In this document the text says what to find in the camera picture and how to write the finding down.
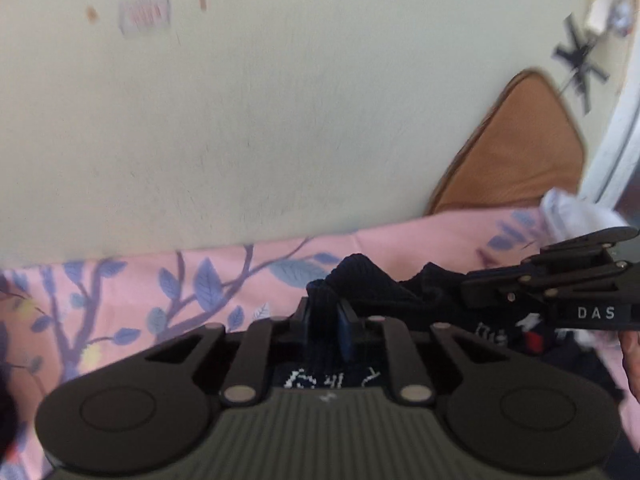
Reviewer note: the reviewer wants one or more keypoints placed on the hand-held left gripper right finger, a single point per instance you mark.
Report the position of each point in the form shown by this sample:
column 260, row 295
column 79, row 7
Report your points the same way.
column 346, row 332

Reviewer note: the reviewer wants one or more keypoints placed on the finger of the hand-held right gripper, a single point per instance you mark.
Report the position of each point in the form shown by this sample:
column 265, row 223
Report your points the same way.
column 585, row 245
column 505, row 290

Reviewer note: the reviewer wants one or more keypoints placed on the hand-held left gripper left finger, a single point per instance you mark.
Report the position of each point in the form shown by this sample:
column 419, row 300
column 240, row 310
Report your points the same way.
column 302, row 317

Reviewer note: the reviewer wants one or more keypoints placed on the navy red white patterned sweater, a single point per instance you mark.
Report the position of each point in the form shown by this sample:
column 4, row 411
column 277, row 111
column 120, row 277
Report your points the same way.
column 400, row 300

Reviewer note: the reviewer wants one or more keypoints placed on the person's right hand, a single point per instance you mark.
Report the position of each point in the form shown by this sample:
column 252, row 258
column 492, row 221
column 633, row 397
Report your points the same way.
column 631, row 360

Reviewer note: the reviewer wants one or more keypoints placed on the white folded cloth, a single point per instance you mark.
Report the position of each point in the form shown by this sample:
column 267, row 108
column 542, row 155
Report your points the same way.
column 575, row 215

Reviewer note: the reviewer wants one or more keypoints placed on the brown perforated cushion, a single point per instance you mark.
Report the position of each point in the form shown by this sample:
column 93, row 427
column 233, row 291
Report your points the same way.
column 520, row 160

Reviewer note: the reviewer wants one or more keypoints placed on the pink floral bedsheet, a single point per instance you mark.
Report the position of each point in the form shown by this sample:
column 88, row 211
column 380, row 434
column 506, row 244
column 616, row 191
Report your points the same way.
column 150, row 295

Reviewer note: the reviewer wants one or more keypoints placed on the black tape cross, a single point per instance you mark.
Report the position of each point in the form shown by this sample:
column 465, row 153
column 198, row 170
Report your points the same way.
column 580, row 57

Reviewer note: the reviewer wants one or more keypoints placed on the white window frame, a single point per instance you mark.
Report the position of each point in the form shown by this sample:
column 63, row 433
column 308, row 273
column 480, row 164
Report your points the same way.
column 617, row 125

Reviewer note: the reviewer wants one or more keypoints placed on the small white wall sticker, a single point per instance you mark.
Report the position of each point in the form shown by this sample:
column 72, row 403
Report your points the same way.
column 145, row 14

